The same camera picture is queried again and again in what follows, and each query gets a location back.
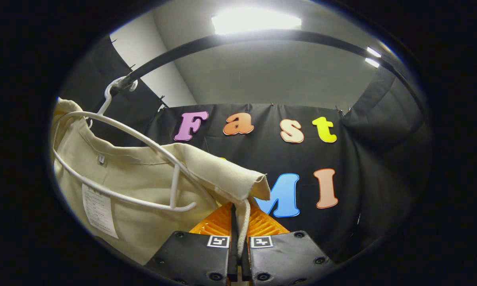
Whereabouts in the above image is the black clothes rack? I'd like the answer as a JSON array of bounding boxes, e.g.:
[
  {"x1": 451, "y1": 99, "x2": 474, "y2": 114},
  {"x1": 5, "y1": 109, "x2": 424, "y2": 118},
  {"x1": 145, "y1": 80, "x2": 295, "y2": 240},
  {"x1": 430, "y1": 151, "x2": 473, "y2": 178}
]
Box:
[{"x1": 119, "y1": 29, "x2": 429, "y2": 120}]

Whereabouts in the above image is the large ceiling light panel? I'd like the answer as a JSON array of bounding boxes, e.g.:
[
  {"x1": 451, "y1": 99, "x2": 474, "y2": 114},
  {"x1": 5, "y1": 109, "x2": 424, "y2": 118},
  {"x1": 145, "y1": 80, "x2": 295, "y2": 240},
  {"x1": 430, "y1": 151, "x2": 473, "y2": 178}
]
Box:
[{"x1": 211, "y1": 7, "x2": 302, "y2": 35}]

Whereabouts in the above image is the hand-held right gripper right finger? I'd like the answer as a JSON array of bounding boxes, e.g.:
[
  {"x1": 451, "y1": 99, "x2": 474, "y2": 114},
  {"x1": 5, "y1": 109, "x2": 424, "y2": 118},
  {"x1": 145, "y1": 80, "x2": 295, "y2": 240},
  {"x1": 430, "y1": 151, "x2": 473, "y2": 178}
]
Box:
[{"x1": 240, "y1": 203, "x2": 336, "y2": 286}]

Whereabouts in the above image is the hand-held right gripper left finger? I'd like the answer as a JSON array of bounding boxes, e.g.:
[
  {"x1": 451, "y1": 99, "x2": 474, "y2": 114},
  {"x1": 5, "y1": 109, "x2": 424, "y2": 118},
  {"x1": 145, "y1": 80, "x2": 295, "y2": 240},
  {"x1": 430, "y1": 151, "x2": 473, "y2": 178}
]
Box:
[{"x1": 145, "y1": 203, "x2": 239, "y2": 286}]

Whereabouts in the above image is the white plastic hanger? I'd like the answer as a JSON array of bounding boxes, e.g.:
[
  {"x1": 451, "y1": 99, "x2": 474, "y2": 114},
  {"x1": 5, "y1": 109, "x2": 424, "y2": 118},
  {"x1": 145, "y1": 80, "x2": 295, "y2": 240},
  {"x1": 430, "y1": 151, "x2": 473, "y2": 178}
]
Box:
[{"x1": 52, "y1": 77, "x2": 198, "y2": 212}]

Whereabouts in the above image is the black backdrop cloth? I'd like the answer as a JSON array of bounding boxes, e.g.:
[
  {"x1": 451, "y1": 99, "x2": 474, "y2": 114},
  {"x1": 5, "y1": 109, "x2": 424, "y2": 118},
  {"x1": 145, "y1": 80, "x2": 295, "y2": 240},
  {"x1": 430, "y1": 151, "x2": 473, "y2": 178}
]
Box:
[{"x1": 60, "y1": 36, "x2": 431, "y2": 263}]

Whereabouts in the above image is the small ceiling light panel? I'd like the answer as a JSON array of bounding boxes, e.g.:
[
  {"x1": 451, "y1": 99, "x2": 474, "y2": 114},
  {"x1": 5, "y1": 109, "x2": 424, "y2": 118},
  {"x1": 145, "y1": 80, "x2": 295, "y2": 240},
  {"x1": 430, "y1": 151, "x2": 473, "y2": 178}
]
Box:
[{"x1": 364, "y1": 46, "x2": 382, "y2": 69}]

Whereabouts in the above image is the cream shirt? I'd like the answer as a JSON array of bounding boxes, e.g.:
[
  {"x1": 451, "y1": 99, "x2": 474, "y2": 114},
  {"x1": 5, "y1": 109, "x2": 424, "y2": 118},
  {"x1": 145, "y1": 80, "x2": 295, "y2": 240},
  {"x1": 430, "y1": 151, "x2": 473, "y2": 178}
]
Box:
[{"x1": 52, "y1": 99, "x2": 271, "y2": 266}]

